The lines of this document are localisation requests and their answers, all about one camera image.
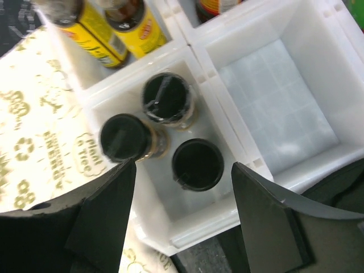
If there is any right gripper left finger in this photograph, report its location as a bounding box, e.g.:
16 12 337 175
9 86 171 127
1 160 137 272

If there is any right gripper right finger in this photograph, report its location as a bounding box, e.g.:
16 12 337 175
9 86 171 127
231 162 363 272

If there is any brown-cap yellow-label bottle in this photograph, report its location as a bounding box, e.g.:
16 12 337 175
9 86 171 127
96 0 167 59

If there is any small brown-cap bottle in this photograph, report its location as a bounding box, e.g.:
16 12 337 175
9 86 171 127
34 1 129 68

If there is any red-lid chili jar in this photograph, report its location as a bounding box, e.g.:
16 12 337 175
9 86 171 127
195 0 243 23

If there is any black folded shirt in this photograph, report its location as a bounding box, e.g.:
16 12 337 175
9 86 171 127
172 160 363 272

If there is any white compartment organizer bin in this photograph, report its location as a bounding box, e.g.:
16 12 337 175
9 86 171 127
43 1 363 255

